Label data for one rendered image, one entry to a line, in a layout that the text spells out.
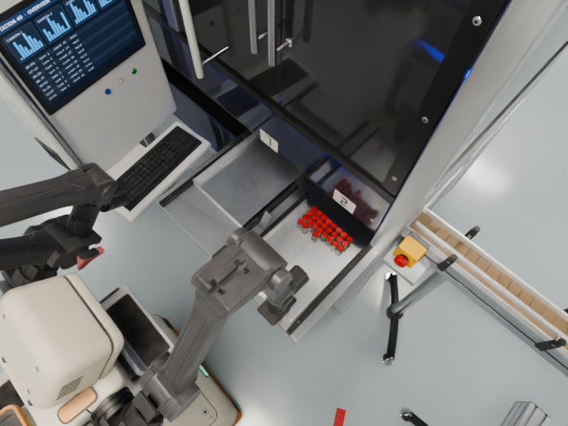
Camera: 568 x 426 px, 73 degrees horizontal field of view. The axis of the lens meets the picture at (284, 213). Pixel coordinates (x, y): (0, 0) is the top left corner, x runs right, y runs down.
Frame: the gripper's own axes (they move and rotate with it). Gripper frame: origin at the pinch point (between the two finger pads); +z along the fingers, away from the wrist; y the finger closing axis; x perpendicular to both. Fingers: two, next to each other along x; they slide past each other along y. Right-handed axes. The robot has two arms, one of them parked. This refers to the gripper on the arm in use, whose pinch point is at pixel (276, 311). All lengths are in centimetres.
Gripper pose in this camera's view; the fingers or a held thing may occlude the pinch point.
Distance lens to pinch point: 121.9
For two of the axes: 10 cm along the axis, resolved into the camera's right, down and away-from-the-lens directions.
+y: 7.0, -6.3, 3.3
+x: -7.1, -6.3, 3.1
